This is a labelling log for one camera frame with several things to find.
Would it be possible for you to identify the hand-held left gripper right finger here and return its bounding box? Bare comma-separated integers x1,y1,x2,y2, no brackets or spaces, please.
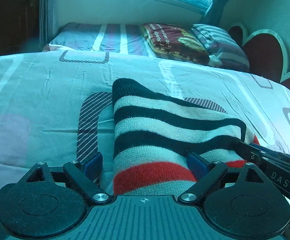
177,151,265,204

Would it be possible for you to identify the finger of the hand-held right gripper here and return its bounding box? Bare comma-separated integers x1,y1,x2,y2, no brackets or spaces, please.
249,143,289,158
236,141,266,166

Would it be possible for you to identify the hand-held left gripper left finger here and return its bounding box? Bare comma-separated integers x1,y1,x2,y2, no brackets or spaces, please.
26,151,111,205

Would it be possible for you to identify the striped knitted sweater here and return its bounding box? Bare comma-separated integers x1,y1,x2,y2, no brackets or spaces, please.
112,78,260,197

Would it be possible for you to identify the patterned bed sheet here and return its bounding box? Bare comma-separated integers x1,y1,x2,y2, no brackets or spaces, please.
0,50,290,240

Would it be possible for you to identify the red heart-shaped headboard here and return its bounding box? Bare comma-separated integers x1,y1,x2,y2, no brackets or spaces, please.
228,22,290,117

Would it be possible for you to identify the striped pillow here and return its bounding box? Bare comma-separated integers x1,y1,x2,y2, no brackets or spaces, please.
42,22,151,57
190,24,251,73

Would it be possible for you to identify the red printed folded blanket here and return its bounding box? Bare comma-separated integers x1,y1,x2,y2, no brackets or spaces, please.
140,23,211,65

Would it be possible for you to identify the teal curtain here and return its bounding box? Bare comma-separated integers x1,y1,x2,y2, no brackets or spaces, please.
201,0,238,27
39,0,58,49

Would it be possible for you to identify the dark wooden wardrobe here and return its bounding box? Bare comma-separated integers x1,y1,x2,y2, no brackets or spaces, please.
0,0,42,57

